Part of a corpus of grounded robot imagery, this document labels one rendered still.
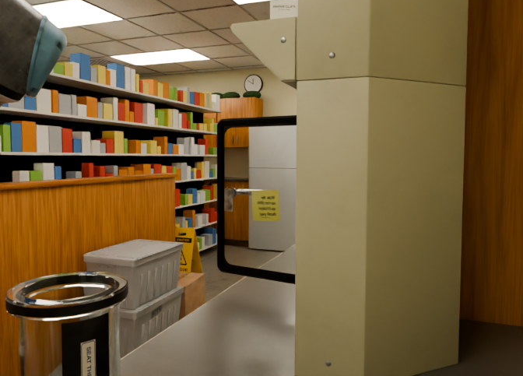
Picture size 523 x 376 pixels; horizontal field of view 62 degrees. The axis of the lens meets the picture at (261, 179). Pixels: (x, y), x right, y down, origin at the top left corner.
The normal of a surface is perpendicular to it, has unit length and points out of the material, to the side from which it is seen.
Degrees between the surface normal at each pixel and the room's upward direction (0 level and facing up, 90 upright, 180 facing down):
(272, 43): 90
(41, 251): 90
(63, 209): 90
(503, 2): 90
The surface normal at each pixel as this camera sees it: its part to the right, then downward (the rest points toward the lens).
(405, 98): 0.41, 0.05
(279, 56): -0.36, 0.05
